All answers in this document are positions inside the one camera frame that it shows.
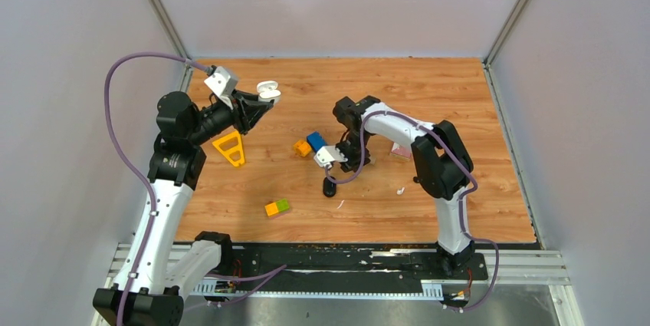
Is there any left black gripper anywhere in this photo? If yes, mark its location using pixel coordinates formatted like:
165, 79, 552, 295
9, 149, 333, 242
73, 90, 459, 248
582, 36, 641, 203
188, 87, 273, 146

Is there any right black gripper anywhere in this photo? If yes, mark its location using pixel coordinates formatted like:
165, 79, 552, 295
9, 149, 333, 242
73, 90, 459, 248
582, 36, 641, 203
331, 130, 372, 173

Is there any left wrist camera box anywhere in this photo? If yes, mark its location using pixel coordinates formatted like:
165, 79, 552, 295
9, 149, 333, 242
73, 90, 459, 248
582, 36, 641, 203
204, 66, 239, 110

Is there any blue toy brick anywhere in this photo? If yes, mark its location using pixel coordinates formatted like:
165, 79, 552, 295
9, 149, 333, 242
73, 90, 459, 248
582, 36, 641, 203
306, 131, 327, 153

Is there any pink card box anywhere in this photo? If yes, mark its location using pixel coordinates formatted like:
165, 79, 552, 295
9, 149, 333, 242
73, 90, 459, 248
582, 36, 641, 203
389, 143, 412, 160

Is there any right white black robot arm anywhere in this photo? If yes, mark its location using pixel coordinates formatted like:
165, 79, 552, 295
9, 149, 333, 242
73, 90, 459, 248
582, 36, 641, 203
333, 96, 478, 278

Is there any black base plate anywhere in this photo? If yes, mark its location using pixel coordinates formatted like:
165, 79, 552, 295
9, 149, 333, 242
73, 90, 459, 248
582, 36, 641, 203
213, 242, 488, 294

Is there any black oval case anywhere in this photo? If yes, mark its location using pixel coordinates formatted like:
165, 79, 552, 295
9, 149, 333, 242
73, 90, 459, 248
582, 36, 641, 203
322, 180, 337, 198

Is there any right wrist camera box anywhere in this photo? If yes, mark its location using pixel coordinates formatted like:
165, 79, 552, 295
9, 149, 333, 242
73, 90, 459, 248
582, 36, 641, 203
314, 146, 348, 170

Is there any white slotted cable duct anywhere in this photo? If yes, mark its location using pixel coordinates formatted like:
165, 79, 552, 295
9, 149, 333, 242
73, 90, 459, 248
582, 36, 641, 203
190, 281, 445, 300

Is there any orange triangular plastic piece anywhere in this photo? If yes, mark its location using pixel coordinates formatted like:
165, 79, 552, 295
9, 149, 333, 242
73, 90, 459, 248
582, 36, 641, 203
212, 130, 246, 167

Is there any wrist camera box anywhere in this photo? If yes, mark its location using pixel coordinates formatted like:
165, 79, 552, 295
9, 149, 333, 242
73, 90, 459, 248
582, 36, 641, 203
314, 146, 348, 170
204, 66, 239, 110

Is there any orange green toy brick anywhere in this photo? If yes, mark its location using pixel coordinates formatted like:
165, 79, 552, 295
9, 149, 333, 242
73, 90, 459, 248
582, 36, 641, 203
264, 199, 291, 218

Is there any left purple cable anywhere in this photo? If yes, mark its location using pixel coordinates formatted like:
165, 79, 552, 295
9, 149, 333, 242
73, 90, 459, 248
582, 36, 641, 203
103, 52, 288, 326

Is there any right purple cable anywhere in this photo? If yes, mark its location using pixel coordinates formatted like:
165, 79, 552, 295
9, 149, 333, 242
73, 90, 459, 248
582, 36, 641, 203
324, 110, 501, 313

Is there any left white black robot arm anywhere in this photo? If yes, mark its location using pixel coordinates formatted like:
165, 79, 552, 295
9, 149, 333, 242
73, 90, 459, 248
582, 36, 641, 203
93, 90, 281, 325

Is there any purple cable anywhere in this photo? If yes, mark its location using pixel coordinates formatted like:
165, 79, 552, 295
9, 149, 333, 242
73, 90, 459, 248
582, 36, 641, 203
324, 110, 501, 313
103, 52, 288, 326

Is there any yellow toy brick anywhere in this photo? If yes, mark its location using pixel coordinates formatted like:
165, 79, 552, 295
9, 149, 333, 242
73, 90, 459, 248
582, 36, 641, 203
293, 140, 313, 157

